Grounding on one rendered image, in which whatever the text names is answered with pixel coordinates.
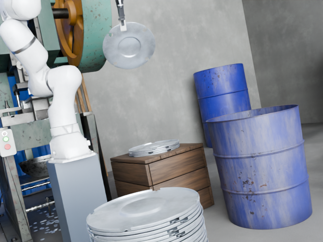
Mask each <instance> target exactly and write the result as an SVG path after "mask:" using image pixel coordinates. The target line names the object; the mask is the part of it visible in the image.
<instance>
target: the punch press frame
mask: <svg viewBox="0 0 323 242"><path fill-rule="evenodd" d="M37 19H38V24H39V28H40V33H41V37H42V42H43V47H44V48H45V49H46V51H47V52H48V60H47V63H46V64H47V66H48V67H49V68H50V69H52V66H53V64H54V62H55V60H56V58H57V56H58V54H59V52H60V45H59V41H58V36H57V31H56V27H55V22H54V18H53V13H52V8H51V3H50V0H41V11H40V14H39V15H38V16H37ZM9 56H10V52H9V49H8V47H7V46H6V44H5V43H4V41H3V40H2V38H1V36H0V110H1V109H5V102H4V101H5V100H7V101H8V105H9V106H10V108H14V105H13V100H12V95H11V90H10V86H9V81H8V77H13V76H14V71H11V72H9V70H8V62H9ZM75 116H76V122H77V123H78V125H79V129H80V132H81V134H82V135H83V136H84V133H83V128H82V124H81V119H80V115H79V113H77V114H75ZM8 129H11V130H12V133H13V138H14V142H15V147H16V151H22V150H24V153H25V158H26V160H30V159H33V158H34V156H33V152H32V148H34V147H39V146H43V145H49V144H50V142H51V140H52V136H51V132H50V129H51V127H50V121H49V119H45V120H39V121H33V122H27V123H22V124H17V125H12V126H8ZM47 184H50V181H46V182H42V183H39V184H35V185H32V186H28V187H25V188H22V189H21V190H22V192H23V191H26V190H30V189H33V188H37V187H40V186H43V185H47ZM53 204H55V202H54V200H52V201H49V202H46V203H42V204H39V205H37V206H33V207H30V208H26V213H28V212H32V211H35V210H38V209H41V208H44V207H47V206H50V205H53Z"/></svg>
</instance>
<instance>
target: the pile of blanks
mask: <svg viewBox="0 0 323 242"><path fill-rule="evenodd" d="M87 231H88V233H89V235H90V242H209V241H208V238H207V231H206V228H205V220H204V216H203V207H202V205H201V203H200V200H199V202H198V204H197V205H196V206H195V207H194V208H193V209H192V210H190V211H189V212H187V213H185V214H184V215H182V216H180V217H178V218H175V219H173V220H170V221H168V222H165V223H162V224H159V225H156V226H152V227H148V228H144V229H139V230H132V231H127V230H125V231H123V232H102V231H97V230H93V229H91V228H90V227H89V226H88V225H87Z"/></svg>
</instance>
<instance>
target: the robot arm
mask: <svg viewBox="0 0 323 242"><path fill-rule="evenodd" d="M123 1H124V0H115V2H116V6H117V10H118V14H119V15H118V16H119V19H118V20H119V23H120V29H121V31H126V23H125V17H124V16H125V14H124V3H123ZM40 11H41V0H0V13H1V16H2V20H3V21H4V22H3V23H2V24H1V26H0V36H1V38H2V40H3V41H4V43H5V44H6V46H7V47H8V49H9V50H10V51H11V53H12V54H14V55H15V57H16V58H17V59H18V60H19V61H20V63H21V64H22V65H23V66H24V68H25V70H26V72H27V74H28V76H29V81H28V88H29V92H30V93H31V94H32V95H34V96H36V97H50V96H54V97H53V101H52V104H51V105H50V107H49V109H48V116H49V121H50V127H51V129H50V132H51V136H52V140H51V142H50V150H51V157H52V158H51V159H50V160H49V163H66V162H71V161H75V160H79V159H83V158H87V157H90V156H93V155H95V152H93V151H91V150H90V149H89V148H88V146H89V145H90V141H89V140H88V141H87V139H86V138H84V136H83V135H82V134H81V132H80V129H79V125H78V123H77V122H76V116H75V108H74V102H75V94H76V92H77V90H78V88H79V86H80V85H81V83H82V75H81V72H80V71H79V70H78V68H77V67H75V66H72V65H63V66H60V67H56V68H53V69H50V68H49V67H48V66H47V64H46V62H47V60H48V52H47V51H46V49H45V48H44V47H43V46H42V45H41V43H40V42H39V41H38V40H37V38H36V37H35V36H34V35H33V33H32V32H31V31H30V29H29V28H28V27H27V20H31V19H34V18H35V17H37V16H38V15H39V14H40Z"/></svg>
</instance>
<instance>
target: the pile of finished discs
mask: <svg viewBox="0 0 323 242"><path fill-rule="evenodd" d="M179 146H180V144H179V140H178V139H171V140H163V141H157V142H155V143H154V144H153V143H148V144H143V145H139V146H136V147H133V148H130V149H129V150H128V153H129V156H130V157H144V156H151V155H155V154H160V153H164V152H168V151H171V150H174V149H176V148H178V147H179Z"/></svg>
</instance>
